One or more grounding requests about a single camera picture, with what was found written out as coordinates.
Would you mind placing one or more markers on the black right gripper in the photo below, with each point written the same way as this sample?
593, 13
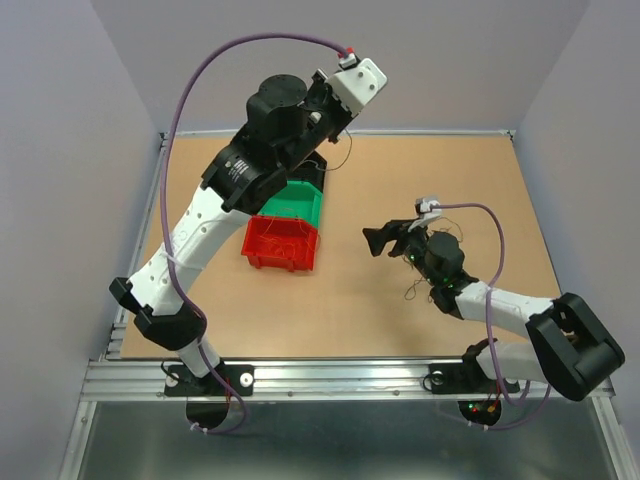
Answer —
377, 237

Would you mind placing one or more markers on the aluminium mounting rail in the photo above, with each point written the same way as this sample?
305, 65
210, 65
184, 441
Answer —
284, 380

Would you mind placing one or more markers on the black plastic bin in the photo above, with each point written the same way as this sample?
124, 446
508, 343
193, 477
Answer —
312, 170

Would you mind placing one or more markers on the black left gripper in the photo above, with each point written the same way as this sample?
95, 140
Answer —
321, 87

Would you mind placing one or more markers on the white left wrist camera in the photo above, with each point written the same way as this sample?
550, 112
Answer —
357, 82

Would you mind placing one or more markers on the green plastic bin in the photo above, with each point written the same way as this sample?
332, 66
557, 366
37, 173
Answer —
299, 199

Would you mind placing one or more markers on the red plastic bin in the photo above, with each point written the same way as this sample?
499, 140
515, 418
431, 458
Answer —
276, 242

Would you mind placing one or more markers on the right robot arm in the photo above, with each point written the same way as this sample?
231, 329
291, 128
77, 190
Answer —
564, 344

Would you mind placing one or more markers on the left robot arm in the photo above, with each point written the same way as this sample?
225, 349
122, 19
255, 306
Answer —
286, 121

